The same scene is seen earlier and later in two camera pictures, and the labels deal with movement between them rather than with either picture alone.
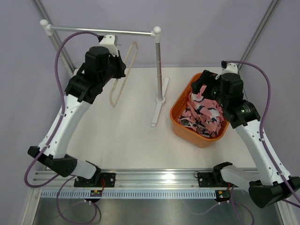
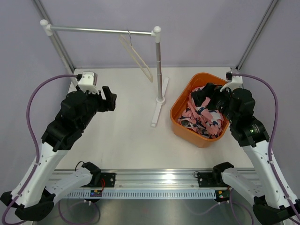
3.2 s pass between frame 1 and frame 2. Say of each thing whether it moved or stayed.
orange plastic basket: stayed
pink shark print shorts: stayed
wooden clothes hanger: moved
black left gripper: moved
